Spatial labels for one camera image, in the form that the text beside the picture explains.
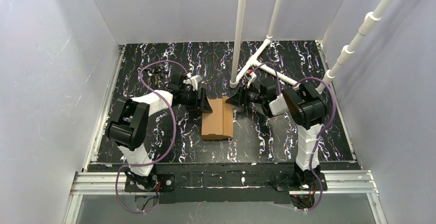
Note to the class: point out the brown cardboard box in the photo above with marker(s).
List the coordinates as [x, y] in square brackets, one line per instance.
[218, 125]

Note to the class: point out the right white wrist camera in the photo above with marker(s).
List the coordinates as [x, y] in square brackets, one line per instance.
[250, 78]

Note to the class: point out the black pliers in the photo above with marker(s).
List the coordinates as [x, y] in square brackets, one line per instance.
[159, 71]

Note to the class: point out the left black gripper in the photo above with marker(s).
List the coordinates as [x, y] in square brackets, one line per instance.
[200, 99]

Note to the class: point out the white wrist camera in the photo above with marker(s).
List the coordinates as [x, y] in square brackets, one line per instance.
[193, 81]
[250, 78]

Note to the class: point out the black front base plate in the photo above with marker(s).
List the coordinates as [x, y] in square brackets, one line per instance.
[228, 182]

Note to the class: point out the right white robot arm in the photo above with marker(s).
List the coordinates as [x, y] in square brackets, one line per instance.
[308, 109]

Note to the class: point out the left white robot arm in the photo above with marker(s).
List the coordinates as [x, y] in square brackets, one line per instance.
[127, 124]

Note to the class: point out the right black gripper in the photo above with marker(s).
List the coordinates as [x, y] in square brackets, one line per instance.
[241, 96]

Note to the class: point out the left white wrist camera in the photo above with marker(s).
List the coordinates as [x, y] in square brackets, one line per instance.
[193, 81]

